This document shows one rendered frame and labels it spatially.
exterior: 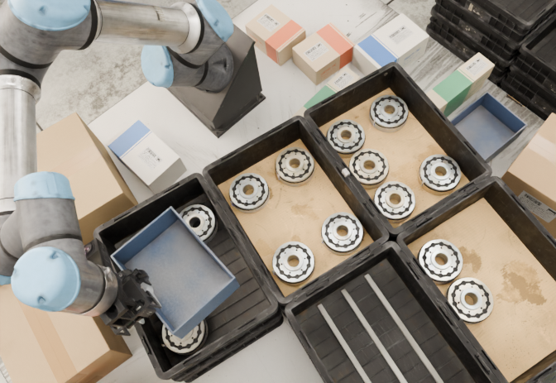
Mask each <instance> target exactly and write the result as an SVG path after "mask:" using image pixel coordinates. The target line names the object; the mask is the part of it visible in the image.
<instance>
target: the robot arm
mask: <svg viewBox="0 0 556 383"><path fill-rule="evenodd" d="M232 33H233V23H232V19H231V17H230V16H229V15H228V13H227V11H226V10H225V9H224V8H223V6H222V5H221V4H220V3H219V2H218V1H216V0H195V1H194V2H192V3H191V2H176V3H174V4H173V5H171V6H170V7H165V6H159V5H152V4H146V3H139V2H128V1H122V0H5V1H4V3H3V4H2V6H1V8H0V285H8V284H11V285H12V291H13V293H14V295H15V296H16V297H17V298H18V299H19V300H20V301H21V302H22V303H24V304H26V305H28V306H31V307H32V308H36V309H40V310H43V311H47V312H63V313H69V314H76V315H82V316H92V317H94V316H100V318H101V319H102V320H103V322H104V323H105V325H107V326H110V328H111V329H112V330H113V332H114V333H115V335H122V336H131V334H130V333H129V332H128V330H127V329H130V328H131V327H132V326H133V325H134V324H136V323H135V321H134V319H135V320H136V322H139V323H142V324H144V323H145V320H144V317H146V318H149V317H150V316H152V314H153V313H154V312H155V311H156V309H155V308H158V309H161V304H160V302H159V301H158V299H157V298H156V296H155V295H154V290H153V287H152V284H151V282H150V281H149V275H148V274H147V273H146V272H145V271H144V270H138V269H137V268H136V269H135V270H134V271H132V270H129V269H126V270H121V271H120V272H118V273H116V272H114V271H113V267H112V263H111V261H110V258H109V254H108V250H107V247H106V245H104V244H103V243H102V242H100V241H99V240H98V239H97V238H94V239H93V240H92V241H91V242H89V243H88V244H86V245H85V246H84V244H83V239H82V235H81V231H80V227H79V220H78V215H77V212H76V207H75V203H74V201H75V197H74V196H73V193H72V190H71V187H70V182H69V180H68V179H67V178H66V177H65V176H64V175H62V174H60V173H57V172H48V171H42V172H37V147H36V104H37V103H38V102H39V101H40V99H41V84H42V81H43V79H44V77H45V75H46V72H47V70H48V69H49V68H50V66H51V64H52V63H53V62H54V60H55V59H56V57H57V56H58V54H59V53H60V52H61V51H62V50H86V49H88V48H89V47H90V46H91V45H92V44H93V43H109V44H128V45H144V47H143V49H142V52H141V68H142V71H143V74H144V75H145V77H146V79H147V80H148V81H149V83H151V84H152V85H154V86H156V87H163V88H169V87H194V88H196V89H199V90H201V91H203V92H205V93H217V92H220V91H222V90H223V89H225V88H226V87H227V86H228V84H229V82H230V80H231V78H232V73H233V58H232V53H231V51H230V50H229V48H228V47H227V45H226V44H225V43H224V42H227V41H228V38H229V37H230V36H231V35H232ZM154 307H155V308H154ZM117 327H120V328H119V329H117ZM122 330H123V332H124V333H120V332H121V331H122Z"/></svg>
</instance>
